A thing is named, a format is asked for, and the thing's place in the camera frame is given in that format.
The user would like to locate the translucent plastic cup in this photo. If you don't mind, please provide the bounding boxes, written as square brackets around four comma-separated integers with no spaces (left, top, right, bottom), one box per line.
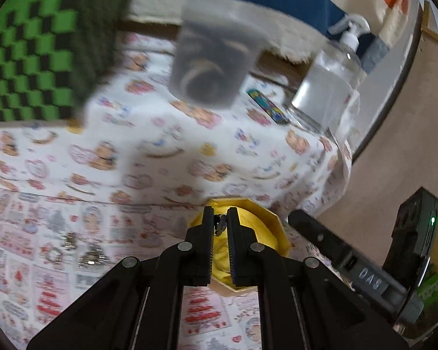
[168,0,269,110]

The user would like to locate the silver jewelry piece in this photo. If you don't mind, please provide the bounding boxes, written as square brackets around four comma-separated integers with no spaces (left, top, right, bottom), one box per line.
[77,248,105,268]
[60,232,80,251]

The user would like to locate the red festive print cloth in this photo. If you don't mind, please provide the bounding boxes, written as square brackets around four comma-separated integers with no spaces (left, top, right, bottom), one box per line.
[0,180,351,350]

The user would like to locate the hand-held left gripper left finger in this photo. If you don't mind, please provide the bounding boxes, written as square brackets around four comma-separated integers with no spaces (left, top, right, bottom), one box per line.
[27,206,216,350]

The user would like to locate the bear print white cloth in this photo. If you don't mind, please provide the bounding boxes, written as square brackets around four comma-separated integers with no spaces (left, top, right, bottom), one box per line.
[0,31,362,214]

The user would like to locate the green black checkered box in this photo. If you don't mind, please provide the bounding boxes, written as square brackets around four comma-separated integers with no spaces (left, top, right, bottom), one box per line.
[0,0,133,125]

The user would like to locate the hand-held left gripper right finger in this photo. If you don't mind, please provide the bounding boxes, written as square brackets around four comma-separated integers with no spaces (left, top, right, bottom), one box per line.
[225,207,406,350]

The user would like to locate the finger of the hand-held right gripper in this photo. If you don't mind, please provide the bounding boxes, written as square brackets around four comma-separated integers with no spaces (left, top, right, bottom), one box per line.
[288,209,355,267]

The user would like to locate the yellow octagonal jewelry box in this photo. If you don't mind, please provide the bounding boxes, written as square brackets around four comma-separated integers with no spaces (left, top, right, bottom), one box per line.
[188,197,291,298]

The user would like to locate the green plastic object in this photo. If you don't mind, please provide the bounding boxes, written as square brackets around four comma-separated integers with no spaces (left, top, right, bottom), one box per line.
[416,269,438,304]

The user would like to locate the clear pump bottle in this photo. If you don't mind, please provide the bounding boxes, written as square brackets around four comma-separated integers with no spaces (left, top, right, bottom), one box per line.
[283,14,371,136]

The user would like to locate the yellow cloth lining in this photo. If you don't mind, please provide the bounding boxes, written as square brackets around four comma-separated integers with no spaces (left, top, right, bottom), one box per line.
[213,206,280,285]

